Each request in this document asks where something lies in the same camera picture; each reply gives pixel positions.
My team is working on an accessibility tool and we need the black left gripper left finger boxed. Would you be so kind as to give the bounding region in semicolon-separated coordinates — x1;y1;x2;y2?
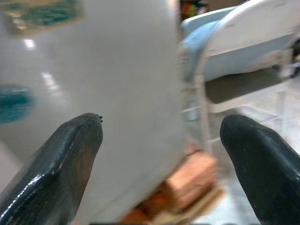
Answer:
0;112;104;225

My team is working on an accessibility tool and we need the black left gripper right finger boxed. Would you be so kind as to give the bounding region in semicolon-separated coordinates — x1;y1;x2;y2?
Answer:
220;114;300;225

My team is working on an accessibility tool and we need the white fridge door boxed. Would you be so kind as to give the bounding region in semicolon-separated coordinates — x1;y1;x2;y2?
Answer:
0;0;187;225

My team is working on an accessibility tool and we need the round teal sticker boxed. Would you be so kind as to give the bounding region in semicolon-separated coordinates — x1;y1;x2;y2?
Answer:
0;83;37;125

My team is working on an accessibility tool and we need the white folding chair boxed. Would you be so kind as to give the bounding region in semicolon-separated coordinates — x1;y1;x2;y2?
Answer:
180;0;300;155

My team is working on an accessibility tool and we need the large teal printed sticker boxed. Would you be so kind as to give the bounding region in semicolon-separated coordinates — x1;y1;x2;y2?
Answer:
0;0;86;36

